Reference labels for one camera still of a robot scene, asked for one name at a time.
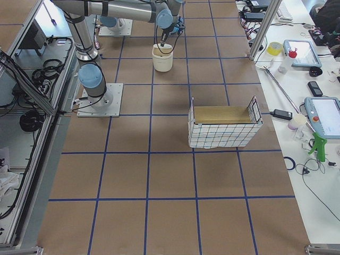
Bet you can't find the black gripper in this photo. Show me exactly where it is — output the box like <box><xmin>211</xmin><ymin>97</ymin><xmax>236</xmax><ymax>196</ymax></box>
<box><xmin>160</xmin><ymin>28</ymin><xmax>170</xmax><ymax>47</ymax></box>

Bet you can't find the white trash can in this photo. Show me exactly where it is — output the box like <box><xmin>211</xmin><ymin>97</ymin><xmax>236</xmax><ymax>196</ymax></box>
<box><xmin>152</xmin><ymin>44</ymin><xmax>173</xmax><ymax>72</ymax></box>

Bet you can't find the blue teddy bear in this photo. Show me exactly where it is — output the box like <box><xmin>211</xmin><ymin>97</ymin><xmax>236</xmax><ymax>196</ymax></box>
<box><xmin>169</xmin><ymin>16</ymin><xmax>185</xmax><ymax>36</ymax></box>

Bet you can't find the metal rod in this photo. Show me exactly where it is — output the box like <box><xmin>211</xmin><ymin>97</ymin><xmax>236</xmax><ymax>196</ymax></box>
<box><xmin>260</xmin><ymin>66</ymin><xmax>319</xmax><ymax>136</ymax></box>

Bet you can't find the yellow tape roll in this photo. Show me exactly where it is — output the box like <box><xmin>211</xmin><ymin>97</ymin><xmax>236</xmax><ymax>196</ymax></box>
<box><xmin>267</xmin><ymin>41</ymin><xmax>283</xmax><ymax>56</ymax></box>

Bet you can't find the clear bottle red cap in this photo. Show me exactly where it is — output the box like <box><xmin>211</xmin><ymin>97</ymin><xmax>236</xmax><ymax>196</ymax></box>
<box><xmin>277</xmin><ymin>47</ymin><xmax>297</xmax><ymax>74</ymax></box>

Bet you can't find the black power adapter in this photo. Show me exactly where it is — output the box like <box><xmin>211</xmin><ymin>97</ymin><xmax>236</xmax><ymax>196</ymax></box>
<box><xmin>270</xmin><ymin>109</ymin><xmax>293</xmax><ymax>121</ymax></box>

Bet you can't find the blue teach pendant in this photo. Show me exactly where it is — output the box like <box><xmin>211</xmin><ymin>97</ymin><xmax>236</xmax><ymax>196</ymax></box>
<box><xmin>304</xmin><ymin>97</ymin><xmax>339</xmax><ymax>139</ymax></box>
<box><xmin>283</xmin><ymin>39</ymin><xmax>322</xmax><ymax>67</ymax></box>

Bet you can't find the paper cup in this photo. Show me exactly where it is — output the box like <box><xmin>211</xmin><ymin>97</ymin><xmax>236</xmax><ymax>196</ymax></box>
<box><xmin>288</xmin><ymin>113</ymin><xmax>307</xmax><ymax>130</ymax></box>

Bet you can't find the green plastic tool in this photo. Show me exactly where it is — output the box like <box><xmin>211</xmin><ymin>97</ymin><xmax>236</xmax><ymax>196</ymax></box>
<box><xmin>308</xmin><ymin>132</ymin><xmax>327</xmax><ymax>162</ymax></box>

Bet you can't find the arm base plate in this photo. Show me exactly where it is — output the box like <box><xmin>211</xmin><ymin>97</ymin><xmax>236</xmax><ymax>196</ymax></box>
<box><xmin>99</xmin><ymin>16</ymin><xmax>133</xmax><ymax>37</ymax></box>
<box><xmin>77</xmin><ymin>83</ymin><xmax>123</xmax><ymax>117</ymax></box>

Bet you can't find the wire basket with wood box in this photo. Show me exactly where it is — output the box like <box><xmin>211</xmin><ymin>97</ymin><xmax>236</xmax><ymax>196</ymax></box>
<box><xmin>188</xmin><ymin>96</ymin><xmax>263</xmax><ymax>149</ymax></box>

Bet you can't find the aluminium frame post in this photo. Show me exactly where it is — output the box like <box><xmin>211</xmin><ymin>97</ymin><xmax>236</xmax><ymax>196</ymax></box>
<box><xmin>248</xmin><ymin>0</ymin><xmax>281</xmax><ymax>61</ymax></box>

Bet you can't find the blue tape ring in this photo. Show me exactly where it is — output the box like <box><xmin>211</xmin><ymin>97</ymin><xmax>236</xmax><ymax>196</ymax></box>
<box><xmin>283</xmin><ymin>156</ymin><xmax>296</xmax><ymax>171</ymax></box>

